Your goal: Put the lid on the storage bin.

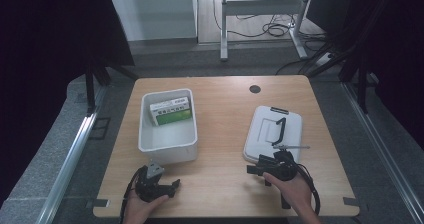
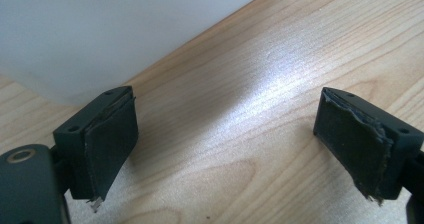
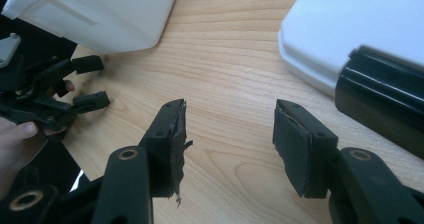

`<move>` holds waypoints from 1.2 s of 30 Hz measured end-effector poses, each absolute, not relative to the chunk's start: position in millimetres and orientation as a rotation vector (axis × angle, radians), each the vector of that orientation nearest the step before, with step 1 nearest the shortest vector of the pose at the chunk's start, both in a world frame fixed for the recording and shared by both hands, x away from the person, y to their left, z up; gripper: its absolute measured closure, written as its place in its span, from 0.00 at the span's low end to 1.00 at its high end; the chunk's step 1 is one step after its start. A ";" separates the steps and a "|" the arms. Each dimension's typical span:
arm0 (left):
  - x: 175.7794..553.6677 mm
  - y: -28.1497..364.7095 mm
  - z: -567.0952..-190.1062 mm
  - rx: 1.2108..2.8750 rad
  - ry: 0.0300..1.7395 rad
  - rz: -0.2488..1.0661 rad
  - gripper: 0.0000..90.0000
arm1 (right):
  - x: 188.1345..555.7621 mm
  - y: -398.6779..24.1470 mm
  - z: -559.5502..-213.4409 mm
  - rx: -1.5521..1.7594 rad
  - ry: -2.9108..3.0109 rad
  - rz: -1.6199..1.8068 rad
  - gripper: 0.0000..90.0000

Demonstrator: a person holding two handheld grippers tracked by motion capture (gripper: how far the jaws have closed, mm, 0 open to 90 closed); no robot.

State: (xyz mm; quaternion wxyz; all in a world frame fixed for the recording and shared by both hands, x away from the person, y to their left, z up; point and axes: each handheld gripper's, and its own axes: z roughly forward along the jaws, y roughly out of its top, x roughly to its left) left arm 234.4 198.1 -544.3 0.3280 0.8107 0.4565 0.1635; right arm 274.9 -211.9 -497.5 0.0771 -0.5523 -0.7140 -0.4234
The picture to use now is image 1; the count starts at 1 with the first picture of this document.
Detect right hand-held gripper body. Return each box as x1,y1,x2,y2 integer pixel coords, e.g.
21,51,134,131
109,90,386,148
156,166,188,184
259,144,311,182

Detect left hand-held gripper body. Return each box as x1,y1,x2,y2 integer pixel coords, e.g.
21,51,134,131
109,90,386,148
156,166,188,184
134,162,177,204

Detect white lid with black handle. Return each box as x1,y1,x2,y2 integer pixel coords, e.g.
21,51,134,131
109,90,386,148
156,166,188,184
242,105,304,165

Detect person's left hand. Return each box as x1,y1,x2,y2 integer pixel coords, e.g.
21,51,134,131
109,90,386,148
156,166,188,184
123,189,170,224

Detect person's right hand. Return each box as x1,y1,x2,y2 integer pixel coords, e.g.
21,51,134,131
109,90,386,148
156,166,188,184
262,171,314,216

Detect white plastic storage box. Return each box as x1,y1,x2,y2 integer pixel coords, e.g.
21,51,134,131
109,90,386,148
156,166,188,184
137,88,199,166

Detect green and white carton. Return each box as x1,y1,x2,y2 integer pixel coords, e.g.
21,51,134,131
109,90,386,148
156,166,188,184
149,96,194,127

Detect dark floor plate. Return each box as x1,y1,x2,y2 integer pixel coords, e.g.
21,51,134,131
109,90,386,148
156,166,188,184
88,116,112,141

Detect black metal stand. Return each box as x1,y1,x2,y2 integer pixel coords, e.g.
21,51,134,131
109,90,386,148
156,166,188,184
305,0,396,116
83,54,140,116

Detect black curtain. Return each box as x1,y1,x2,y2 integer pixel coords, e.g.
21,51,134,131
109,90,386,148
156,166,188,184
0,0,136,208
328,0,424,150

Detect white cabinet panel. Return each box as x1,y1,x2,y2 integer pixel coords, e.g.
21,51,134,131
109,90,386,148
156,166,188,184
109,0,198,42

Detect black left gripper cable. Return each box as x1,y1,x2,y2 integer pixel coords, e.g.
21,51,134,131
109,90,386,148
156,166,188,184
119,165,148,224

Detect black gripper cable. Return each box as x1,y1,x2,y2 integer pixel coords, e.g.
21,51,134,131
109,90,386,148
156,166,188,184
119,165,148,224
293,163,322,217

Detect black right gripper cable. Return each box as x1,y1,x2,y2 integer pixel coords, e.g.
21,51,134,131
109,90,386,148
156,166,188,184
293,163,322,217

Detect aluminium floor rail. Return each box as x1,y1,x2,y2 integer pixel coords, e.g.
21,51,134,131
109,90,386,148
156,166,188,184
35,83,108,224
342,81,424,224

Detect black floor cables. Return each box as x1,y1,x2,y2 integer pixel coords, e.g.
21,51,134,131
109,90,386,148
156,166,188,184
213,0,329,76

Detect white metal desk frame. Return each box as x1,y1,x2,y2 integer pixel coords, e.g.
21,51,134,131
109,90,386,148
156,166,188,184
219,0,315,62

